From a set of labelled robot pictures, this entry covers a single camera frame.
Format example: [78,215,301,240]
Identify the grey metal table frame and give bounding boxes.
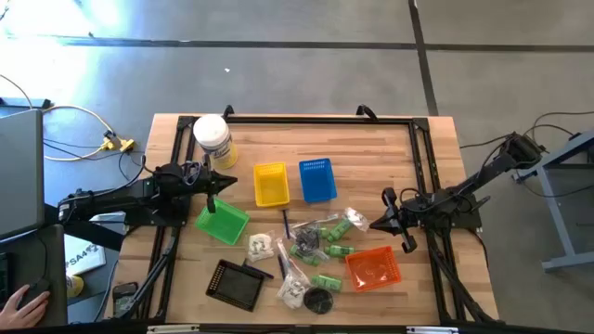
[512,129,594,274]

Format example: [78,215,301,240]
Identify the black side desk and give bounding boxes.
[0,224,69,328]

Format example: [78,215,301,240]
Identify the white flat box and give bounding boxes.
[83,211,127,225]

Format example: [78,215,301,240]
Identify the green plastic basket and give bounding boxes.
[194,198,251,246]

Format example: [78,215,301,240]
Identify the clear bag black small items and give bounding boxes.
[292,223,321,254]

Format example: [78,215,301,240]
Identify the yellow Lysol wipes canister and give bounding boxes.
[192,113,239,171]

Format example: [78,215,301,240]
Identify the person's hand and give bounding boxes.
[0,284,51,330]

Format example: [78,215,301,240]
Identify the red white wrapped toothbrush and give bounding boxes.
[275,238,301,281]

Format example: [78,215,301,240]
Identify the black floor cable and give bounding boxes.
[530,109,594,154]

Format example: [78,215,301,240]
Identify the blue plastic basket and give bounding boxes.
[298,158,339,204]

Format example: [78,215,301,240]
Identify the black diagonal bar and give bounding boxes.
[44,203,126,252]

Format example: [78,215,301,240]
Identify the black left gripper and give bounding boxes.
[185,155,239,214]

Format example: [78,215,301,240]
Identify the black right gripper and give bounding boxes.
[369,186,423,254]

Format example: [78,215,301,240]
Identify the clear bag white contents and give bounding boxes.
[246,231,276,263]
[277,273,311,311]
[342,207,371,233]

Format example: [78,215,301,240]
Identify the black computer mouse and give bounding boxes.
[20,277,51,302]

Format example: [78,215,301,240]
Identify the blue white toothbrush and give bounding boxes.
[291,212,341,231]

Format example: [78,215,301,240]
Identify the black keyboard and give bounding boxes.
[0,252,15,302]

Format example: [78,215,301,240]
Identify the yellow plastic basket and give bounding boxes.
[252,161,291,208]

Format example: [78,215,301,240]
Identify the grey flat panel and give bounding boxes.
[0,109,45,241]

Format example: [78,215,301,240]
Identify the black plastic basket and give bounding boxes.
[205,259,266,313]

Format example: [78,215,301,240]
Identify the black device green board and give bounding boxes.
[111,281,140,319]

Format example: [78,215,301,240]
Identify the clear bag black round item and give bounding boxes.
[303,287,335,315]

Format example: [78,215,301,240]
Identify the orange plastic basket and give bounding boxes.
[344,245,403,293]

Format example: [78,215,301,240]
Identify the black flat floor bar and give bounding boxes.
[0,96,53,110]

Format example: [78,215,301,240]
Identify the black aluminium table frame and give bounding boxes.
[110,114,501,325]

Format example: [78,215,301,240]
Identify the cream floor cable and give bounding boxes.
[43,105,116,162]

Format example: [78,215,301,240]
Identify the yellow white small bottle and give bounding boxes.
[66,274,86,299]

